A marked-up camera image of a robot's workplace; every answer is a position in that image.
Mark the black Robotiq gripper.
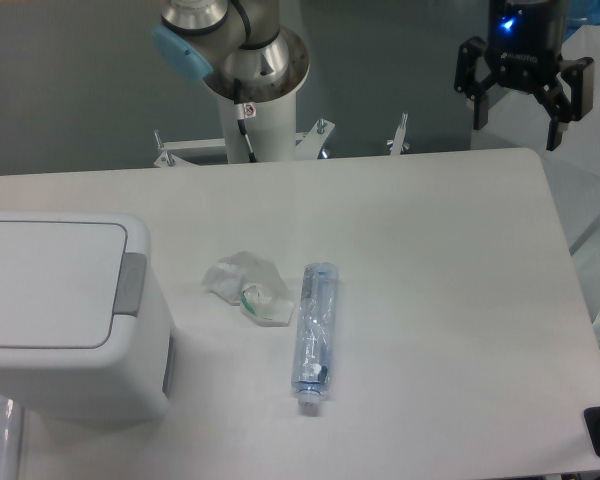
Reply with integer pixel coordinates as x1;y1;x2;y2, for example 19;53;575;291
454;1;595;151

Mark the white trash can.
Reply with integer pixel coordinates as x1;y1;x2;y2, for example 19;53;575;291
0;211;175;421

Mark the white trash can lid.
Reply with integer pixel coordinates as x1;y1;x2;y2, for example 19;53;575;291
0;221;126;348

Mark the silver table clamp right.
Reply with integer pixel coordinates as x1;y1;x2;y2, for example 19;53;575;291
387;112;410;156

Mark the silver table clamp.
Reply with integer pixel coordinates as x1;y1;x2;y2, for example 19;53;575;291
387;112;410;156
295;118;336;160

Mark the silver table clamp middle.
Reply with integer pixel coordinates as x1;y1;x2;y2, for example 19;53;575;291
295;118;336;160

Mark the crumpled clear plastic wrapper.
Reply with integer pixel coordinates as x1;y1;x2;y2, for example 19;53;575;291
202;251;295;327

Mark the clear empty plastic bottle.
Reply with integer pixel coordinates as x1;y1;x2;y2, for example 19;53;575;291
291;262;339;416

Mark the grey lid push button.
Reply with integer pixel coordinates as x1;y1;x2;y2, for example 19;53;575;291
113;252;147;316

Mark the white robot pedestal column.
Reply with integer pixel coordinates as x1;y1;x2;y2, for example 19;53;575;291
216;80;298;164

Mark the black cable on pedestal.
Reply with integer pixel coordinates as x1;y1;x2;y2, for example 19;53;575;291
232;78;259;164

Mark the white clamp bracket left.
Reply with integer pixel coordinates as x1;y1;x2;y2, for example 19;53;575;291
153;130;228;168

